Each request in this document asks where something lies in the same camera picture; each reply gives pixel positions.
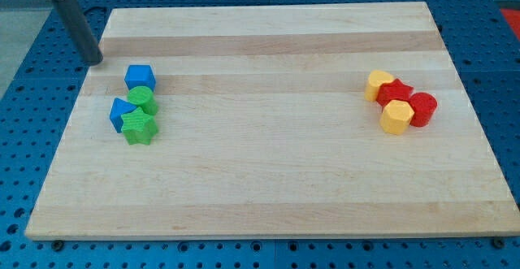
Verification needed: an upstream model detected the blue cube block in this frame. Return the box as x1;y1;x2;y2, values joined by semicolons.
124;65;156;91

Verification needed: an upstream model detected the wooden board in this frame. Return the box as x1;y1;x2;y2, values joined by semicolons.
25;2;519;241

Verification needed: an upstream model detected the green star block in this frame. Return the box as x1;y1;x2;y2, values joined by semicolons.
121;107;158;145

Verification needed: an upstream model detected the green cylinder block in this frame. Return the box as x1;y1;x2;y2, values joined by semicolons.
127;86;158;115

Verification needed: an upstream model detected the yellow hexagon block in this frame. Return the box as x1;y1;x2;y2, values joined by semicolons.
379;100;414;135

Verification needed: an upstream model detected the red star block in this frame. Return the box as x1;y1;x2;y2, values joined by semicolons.
376;79;414;107

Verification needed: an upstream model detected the blue triangular block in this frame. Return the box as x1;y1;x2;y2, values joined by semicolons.
109;98;137;133

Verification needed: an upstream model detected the red cylinder block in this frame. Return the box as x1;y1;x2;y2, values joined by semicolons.
409;92;438;127

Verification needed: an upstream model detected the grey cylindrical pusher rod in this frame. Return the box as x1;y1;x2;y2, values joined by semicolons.
51;0;103;66

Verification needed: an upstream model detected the red object at edge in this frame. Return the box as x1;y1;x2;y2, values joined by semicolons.
500;8;520;39

